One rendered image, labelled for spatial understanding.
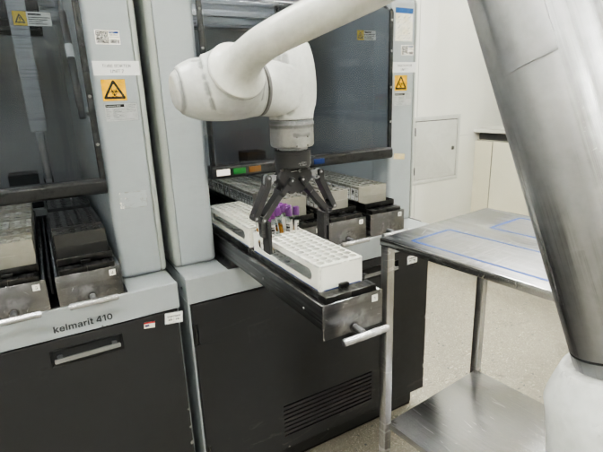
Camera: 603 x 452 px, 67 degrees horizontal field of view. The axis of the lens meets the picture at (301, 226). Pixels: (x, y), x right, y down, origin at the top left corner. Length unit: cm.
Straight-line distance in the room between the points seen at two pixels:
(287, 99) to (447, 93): 251
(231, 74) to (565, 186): 56
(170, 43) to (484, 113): 276
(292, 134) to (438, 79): 242
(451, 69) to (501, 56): 298
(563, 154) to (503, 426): 117
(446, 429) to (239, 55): 109
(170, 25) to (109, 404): 92
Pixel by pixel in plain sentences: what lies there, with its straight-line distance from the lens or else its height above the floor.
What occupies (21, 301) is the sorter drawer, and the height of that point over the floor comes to 77.
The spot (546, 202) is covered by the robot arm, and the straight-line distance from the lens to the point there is 36.
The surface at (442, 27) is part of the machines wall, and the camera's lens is 330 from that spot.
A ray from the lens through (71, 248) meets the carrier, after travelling 118.
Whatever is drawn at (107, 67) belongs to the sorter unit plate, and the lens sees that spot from 117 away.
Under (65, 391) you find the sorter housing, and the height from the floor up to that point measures 53.
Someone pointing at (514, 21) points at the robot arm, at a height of 121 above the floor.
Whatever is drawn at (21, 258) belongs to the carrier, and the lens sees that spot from 119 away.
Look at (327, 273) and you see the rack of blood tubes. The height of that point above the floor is 85.
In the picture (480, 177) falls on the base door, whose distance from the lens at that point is 357.
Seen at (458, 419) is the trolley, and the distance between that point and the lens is 145.
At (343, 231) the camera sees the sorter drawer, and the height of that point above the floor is 77.
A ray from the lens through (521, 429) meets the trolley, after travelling 147.
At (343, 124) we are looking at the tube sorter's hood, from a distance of 140.
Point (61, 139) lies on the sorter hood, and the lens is 114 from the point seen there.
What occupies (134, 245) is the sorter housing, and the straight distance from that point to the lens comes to 122.
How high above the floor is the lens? 116
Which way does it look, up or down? 16 degrees down
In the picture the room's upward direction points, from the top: 2 degrees counter-clockwise
